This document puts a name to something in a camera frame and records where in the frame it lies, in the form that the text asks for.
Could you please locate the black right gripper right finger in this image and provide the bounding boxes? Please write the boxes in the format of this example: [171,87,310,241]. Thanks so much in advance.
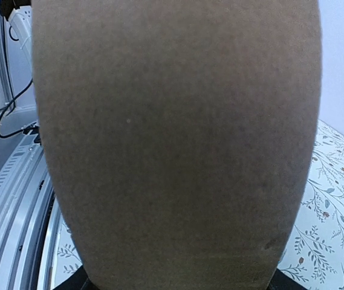
[267,269,306,290]

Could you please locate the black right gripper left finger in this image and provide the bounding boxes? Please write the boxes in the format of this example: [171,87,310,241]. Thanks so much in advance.
[54,267,95,290]

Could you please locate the brown cardboard box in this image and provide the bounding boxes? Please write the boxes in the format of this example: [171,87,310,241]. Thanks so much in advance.
[32,1,322,289]

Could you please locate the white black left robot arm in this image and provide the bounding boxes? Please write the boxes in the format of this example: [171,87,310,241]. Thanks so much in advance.
[0,1,32,102]

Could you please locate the floral patterned table mat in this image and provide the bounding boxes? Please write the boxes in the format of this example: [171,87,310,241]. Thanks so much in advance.
[55,119,344,290]

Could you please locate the front aluminium rail frame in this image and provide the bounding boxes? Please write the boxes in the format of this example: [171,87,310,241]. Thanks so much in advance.
[0,124,59,289]

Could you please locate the black loose floor cable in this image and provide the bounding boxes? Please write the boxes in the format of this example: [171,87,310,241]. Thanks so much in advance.
[0,77,41,139]

